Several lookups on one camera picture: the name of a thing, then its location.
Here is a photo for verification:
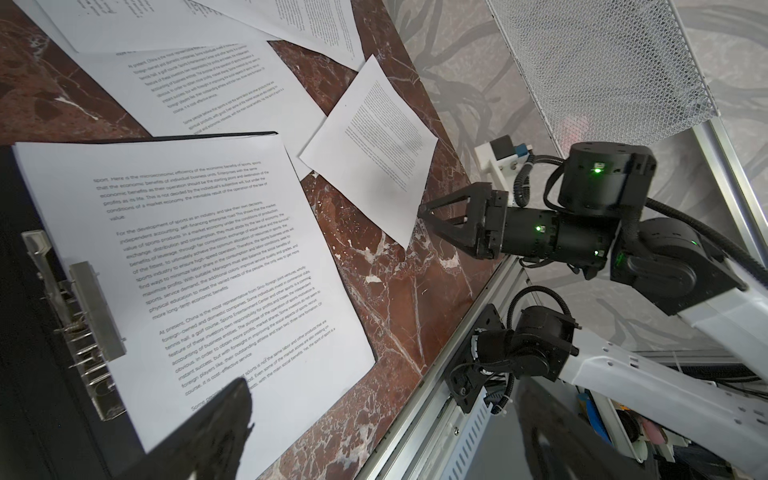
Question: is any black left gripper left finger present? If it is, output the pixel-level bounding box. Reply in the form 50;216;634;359
120;377;252;479

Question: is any white wire mesh basket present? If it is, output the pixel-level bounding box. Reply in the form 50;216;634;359
488;1;719;153

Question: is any metal folder clip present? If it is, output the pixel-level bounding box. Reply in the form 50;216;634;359
21;230;127;422

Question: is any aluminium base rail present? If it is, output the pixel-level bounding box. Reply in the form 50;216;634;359
357;258;527;479

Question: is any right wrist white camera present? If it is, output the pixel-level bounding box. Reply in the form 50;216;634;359
473;135;533;191

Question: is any white black file folder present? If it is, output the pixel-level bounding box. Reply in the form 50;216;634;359
1;134;247;479

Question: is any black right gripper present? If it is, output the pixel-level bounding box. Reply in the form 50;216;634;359
418;182;618;267

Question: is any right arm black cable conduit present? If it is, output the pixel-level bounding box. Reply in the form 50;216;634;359
512;152;768;274

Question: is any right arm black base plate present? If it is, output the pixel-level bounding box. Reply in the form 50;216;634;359
442;303;505;414

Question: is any printed paper sheet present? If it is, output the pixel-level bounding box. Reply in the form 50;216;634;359
36;0;273;53
300;56;437;248
202;0;365;71
13;133;375;479
11;0;328;181

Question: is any aluminium cage frame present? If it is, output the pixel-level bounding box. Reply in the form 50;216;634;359
692;117;767;267

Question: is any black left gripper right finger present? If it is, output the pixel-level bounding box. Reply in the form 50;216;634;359
514;378;645;480

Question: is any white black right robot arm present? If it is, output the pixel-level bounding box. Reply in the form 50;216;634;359
418;142;767;479

